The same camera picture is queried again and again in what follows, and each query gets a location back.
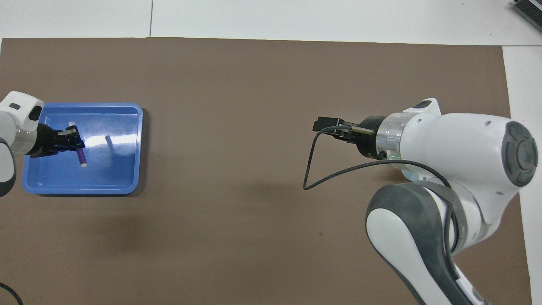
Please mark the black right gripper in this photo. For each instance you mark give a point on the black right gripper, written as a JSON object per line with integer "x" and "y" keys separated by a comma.
{"x": 368, "y": 135}

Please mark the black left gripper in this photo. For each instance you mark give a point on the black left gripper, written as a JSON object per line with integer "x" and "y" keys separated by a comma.
{"x": 46, "y": 142}

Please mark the purple highlighter pen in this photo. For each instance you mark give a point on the purple highlighter pen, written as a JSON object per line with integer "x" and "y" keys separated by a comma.
{"x": 81, "y": 157}

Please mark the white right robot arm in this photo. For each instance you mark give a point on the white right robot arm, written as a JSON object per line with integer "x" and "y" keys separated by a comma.
{"x": 457, "y": 140}

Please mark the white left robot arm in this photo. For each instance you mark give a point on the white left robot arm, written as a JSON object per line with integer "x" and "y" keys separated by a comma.
{"x": 12, "y": 127}

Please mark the blue plastic tray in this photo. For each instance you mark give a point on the blue plastic tray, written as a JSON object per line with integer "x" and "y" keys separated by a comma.
{"x": 118, "y": 169}

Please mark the brown table mat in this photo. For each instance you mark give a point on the brown table mat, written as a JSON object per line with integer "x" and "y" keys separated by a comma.
{"x": 254, "y": 106}

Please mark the grey keyboard device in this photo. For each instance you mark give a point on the grey keyboard device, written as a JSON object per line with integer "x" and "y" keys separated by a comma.
{"x": 531, "y": 10}

